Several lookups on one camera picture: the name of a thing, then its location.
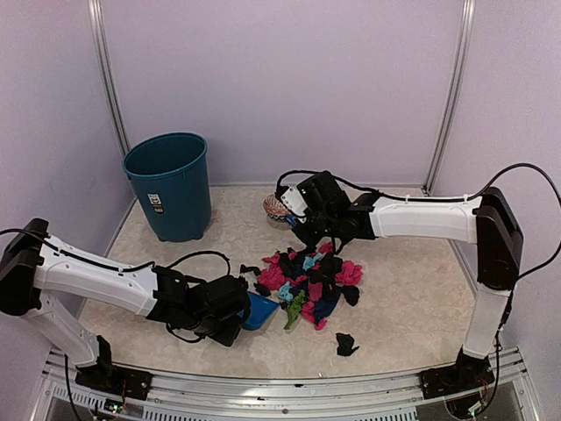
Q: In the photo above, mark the aluminium frame post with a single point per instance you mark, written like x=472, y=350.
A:
x=453, y=94
x=95, y=9

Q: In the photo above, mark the isolated black paper scrap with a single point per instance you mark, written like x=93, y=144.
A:
x=345, y=344

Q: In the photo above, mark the teal plastic waste bin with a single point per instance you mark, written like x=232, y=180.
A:
x=169, y=177

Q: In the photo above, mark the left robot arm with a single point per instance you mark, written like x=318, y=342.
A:
x=36, y=265

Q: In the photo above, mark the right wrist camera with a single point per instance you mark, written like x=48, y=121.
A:
x=310, y=195

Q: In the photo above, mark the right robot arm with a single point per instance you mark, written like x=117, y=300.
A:
x=425, y=260

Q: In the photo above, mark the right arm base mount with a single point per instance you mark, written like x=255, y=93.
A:
x=464, y=374

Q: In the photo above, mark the green paper scrap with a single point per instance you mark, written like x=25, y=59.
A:
x=294, y=309

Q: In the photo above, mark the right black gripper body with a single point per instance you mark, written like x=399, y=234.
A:
x=323, y=226

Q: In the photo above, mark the front aluminium rail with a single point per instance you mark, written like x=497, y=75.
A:
x=180, y=396

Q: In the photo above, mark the right aluminium frame post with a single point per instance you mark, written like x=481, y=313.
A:
x=453, y=94

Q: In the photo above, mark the blue plastic dustpan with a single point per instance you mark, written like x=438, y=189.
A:
x=262, y=308

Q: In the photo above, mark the pile of coloured paper scraps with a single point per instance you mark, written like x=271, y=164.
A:
x=325, y=277

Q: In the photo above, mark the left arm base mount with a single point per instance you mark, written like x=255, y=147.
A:
x=103, y=375

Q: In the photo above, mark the left aluminium frame post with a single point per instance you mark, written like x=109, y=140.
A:
x=95, y=9

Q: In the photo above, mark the patterned red ceramic bowl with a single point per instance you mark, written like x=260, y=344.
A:
x=275, y=209

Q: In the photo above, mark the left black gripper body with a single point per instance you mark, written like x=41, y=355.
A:
x=208, y=327

